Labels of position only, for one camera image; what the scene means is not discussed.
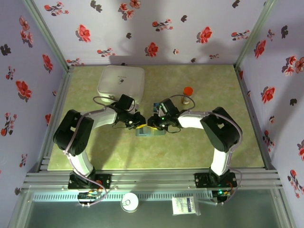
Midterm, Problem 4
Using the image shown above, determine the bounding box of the white paper packet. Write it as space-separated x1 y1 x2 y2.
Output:
171 196 201 216

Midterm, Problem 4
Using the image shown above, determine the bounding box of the aluminium right side rail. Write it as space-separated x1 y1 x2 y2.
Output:
234 66 277 171

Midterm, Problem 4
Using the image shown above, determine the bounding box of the aluminium left side rail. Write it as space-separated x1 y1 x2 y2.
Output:
38 66 75 172

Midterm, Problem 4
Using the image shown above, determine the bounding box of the aluminium front frame rail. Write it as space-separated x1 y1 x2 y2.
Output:
21 169 283 190

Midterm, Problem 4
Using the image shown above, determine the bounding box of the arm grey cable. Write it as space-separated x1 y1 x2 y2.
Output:
170 94 243 206
63 95 119 207

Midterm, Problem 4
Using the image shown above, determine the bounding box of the round tin can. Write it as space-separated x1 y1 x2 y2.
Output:
120 192 140 213

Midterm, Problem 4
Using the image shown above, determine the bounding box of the white square zip case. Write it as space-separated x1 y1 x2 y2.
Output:
96 65 145 105

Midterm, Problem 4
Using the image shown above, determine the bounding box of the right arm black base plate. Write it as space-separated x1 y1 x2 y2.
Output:
194 172 238 189

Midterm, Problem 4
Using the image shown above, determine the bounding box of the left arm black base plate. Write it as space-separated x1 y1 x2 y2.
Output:
68 172 112 190

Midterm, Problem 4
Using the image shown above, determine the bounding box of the aluminium left corner post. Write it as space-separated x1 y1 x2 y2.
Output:
22 0 72 69

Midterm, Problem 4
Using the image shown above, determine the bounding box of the aluminium right corner post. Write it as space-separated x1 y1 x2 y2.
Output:
235 0 278 67

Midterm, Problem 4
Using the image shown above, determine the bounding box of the left arm grey cable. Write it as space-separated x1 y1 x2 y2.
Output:
63 95 119 207

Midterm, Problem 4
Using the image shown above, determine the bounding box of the aluminium corner post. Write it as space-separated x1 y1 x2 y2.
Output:
22 0 72 69
235 0 278 67

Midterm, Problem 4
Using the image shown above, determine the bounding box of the perforated metal cable tray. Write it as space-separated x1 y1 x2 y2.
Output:
33 192 214 201

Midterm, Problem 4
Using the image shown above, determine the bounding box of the orange lid small bottle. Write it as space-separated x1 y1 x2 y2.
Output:
182 86 194 105

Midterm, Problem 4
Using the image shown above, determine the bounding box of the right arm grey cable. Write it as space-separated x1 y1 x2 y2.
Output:
170 94 243 206

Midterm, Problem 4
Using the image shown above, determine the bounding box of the pale green card holder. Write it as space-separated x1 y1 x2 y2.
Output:
135 125 166 138

